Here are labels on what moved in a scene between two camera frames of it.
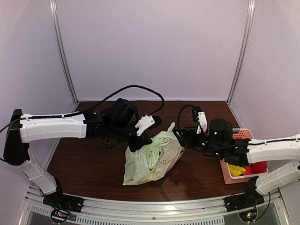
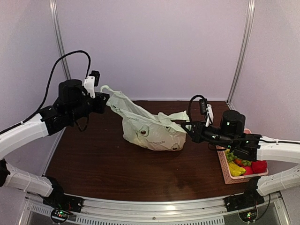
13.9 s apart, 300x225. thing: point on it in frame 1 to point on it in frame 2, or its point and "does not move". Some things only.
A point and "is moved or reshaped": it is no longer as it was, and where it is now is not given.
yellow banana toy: [236, 170] does not move
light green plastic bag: [154, 158] is moved or reshaped
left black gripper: [145, 139] to [101, 98]
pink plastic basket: [228, 178] does not move
